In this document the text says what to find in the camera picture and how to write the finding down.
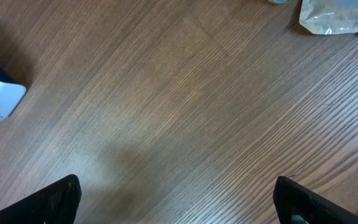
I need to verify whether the white long pouch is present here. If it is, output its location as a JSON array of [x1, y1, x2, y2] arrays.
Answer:
[[299, 0, 358, 35]]

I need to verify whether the green lid jar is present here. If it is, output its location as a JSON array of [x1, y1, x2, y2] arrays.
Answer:
[[268, 0, 293, 5]]

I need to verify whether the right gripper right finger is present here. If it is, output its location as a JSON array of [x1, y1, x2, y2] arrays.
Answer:
[[273, 176, 358, 224]]

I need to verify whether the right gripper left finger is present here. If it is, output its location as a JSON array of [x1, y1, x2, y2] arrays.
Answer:
[[0, 174, 81, 224]]

